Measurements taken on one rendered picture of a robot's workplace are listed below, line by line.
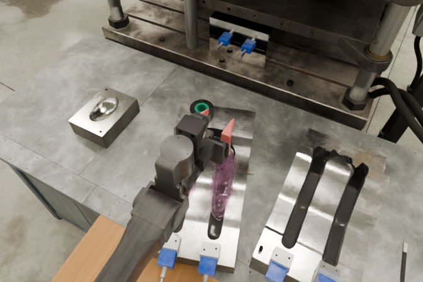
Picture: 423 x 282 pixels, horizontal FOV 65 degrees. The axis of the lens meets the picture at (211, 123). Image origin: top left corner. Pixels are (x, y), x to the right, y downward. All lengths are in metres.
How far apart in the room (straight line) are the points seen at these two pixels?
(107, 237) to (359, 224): 0.71
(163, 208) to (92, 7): 3.11
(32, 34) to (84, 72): 1.91
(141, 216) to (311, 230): 0.53
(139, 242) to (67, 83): 1.04
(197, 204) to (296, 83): 0.72
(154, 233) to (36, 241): 1.55
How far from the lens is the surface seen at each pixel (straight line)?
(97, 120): 1.25
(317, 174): 1.02
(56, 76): 1.56
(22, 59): 3.16
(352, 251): 0.99
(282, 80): 1.45
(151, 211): 0.59
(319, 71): 1.54
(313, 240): 0.96
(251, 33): 1.42
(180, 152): 0.56
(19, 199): 2.25
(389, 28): 1.20
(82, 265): 1.06
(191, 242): 0.96
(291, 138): 1.23
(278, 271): 0.90
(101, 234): 1.07
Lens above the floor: 1.75
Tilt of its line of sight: 50 degrees down
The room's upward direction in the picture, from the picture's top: straight up
